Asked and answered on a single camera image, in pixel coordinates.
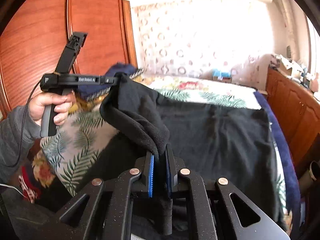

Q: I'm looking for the black t-shirt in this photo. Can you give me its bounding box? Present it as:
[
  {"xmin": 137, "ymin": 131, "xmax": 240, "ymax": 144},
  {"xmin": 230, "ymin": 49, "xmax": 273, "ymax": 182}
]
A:
[{"xmin": 75, "ymin": 80, "xmax": 285, "ymax": 229}]

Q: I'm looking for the grey sleeve left forearm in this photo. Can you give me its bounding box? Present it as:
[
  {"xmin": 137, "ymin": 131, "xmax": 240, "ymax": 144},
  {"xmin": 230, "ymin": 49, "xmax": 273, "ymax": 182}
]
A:
[{"xmin": 0, "ymin": 106, "xmax": 41, "ymax": 184}]

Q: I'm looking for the person's left hand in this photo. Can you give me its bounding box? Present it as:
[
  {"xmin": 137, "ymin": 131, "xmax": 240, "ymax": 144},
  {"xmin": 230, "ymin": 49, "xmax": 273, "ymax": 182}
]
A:
[{"xmin": 28, "ymin": 92, "xmax": 75, "ymax": 126}]

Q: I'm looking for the navy folded blanket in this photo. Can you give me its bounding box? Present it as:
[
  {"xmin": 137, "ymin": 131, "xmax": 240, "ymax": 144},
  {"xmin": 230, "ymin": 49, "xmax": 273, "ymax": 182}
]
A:
[{"xmin": 76, "ymin": 63, "xmax": 137, "ymax": 99}]

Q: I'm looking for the circle patterned folded cloth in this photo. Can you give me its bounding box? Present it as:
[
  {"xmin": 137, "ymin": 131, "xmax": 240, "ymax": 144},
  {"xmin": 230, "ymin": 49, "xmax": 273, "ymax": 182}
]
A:
[{"xmin": 79, "ymin": 69, "xmax": 144, "ymax": 102}]

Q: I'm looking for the wooden wardrobe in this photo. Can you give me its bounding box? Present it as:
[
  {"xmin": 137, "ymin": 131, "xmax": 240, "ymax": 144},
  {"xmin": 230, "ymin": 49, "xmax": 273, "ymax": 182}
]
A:
[{"xmin": 1, "ymin": 0, "xmax": 137, "ymax": 116}]

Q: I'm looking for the palm leaf print blanket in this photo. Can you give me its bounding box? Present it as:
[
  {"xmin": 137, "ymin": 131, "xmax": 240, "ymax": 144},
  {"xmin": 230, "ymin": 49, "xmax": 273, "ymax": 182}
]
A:
[{"xmin": 40, "ymin": 89, "xmax": 283, "ymax": 209}]

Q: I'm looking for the floral quilt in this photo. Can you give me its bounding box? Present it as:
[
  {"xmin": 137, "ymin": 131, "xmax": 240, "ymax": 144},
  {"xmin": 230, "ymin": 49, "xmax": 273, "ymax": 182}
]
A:
[{"xmin": 137, "ymin": 75, "xmax": 257, "ymax": 96}]

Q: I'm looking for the cardboard box with blue items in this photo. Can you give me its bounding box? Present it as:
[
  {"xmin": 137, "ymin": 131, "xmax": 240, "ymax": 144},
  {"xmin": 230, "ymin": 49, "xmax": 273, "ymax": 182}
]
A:
[{"xmin": 213, "ymin": 69, "xmax": 232, "ymax": 83}]

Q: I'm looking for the navy bed sheet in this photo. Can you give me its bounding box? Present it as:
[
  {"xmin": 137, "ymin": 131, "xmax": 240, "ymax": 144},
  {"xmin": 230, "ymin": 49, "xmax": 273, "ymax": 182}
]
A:
[{"xmin": 254, "ymin": 91, "xmax": 300, "ymax": 239}]

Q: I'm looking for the circle pattern sheer curtain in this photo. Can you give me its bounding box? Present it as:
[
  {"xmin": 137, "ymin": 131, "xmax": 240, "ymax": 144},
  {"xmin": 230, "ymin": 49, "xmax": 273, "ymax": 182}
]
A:
[{"xmin": 131, "ymin": 0, "xmax": 274, "ymax": 81}]

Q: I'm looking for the wooden sideboard cabinet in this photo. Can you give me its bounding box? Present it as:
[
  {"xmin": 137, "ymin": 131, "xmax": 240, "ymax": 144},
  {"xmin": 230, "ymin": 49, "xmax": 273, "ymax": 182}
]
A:
[{"xmin": 266, "ymin": 68, "xmax": 319, "ymax": 178}]

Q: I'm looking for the open cardboard box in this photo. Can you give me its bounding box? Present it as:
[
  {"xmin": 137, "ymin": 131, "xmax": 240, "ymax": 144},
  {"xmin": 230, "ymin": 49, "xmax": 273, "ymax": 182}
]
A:
[{"xmin": 278, "ymin": 55, "xmax": 303, "ymax": 78}]

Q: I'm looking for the black cable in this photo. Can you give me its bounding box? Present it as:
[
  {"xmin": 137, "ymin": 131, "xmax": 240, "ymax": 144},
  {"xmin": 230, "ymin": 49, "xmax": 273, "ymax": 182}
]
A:
[{"xmin": 0, "ymin": 80, "xmax": 42, "ymax": 168}]

